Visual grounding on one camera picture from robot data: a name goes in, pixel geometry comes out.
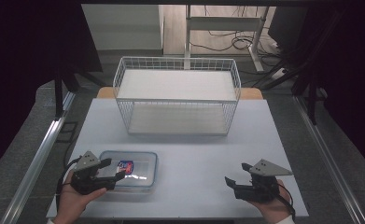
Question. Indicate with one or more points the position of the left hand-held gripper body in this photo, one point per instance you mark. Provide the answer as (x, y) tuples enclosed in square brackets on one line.
[(87, 180)]

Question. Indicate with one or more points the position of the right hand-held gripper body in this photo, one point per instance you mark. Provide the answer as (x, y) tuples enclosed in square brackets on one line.
[(261, 189)]

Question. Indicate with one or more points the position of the clear plastic box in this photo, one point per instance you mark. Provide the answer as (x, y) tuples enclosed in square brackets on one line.
[(143, 169)]

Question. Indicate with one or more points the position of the person's right hand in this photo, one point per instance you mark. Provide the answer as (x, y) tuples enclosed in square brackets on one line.
[(275, 210)]

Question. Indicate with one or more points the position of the person's left hand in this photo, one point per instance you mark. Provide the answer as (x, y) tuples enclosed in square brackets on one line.
[(71, 202)]

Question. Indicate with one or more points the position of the black stand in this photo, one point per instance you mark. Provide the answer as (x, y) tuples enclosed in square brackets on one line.
[(58, 96)]

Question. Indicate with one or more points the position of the white power strip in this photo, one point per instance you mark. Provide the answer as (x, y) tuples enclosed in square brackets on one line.
[(279, 74)]

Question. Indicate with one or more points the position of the black curtain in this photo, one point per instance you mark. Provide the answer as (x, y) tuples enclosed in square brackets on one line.
[(351, 62), (21, 62)]

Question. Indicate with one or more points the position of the white cabinet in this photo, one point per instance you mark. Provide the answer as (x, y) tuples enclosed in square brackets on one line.
[(121, 28)]

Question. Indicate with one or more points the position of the black floor bracket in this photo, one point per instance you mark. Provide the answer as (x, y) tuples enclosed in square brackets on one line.
[(67, 132)]

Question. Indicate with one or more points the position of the aluminium rail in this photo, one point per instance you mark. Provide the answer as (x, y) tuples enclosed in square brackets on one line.
[(326, 155), (43, 146)]

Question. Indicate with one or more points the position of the white desk frame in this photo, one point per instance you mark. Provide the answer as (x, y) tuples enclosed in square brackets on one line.
[(223, 23)]

